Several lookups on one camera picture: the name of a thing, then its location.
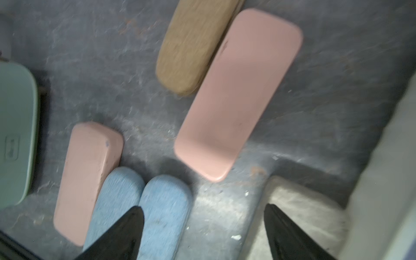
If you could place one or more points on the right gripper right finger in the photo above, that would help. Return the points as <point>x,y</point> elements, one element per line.
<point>287,240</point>

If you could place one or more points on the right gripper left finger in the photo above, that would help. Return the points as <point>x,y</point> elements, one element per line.
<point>121,241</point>

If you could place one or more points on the light blue glasses case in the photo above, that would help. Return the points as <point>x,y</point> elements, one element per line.
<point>166,202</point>
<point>121,190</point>

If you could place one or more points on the pink glasses case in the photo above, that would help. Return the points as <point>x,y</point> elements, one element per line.
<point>254,57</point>
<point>94,151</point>

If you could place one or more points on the tan fabric glasses case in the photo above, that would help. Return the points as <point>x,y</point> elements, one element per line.
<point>193,36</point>

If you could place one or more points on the white plastic storage tray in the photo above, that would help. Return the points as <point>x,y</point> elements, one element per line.
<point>382,207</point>

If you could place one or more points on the mint green toaster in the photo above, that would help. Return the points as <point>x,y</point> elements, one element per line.
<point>19,131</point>

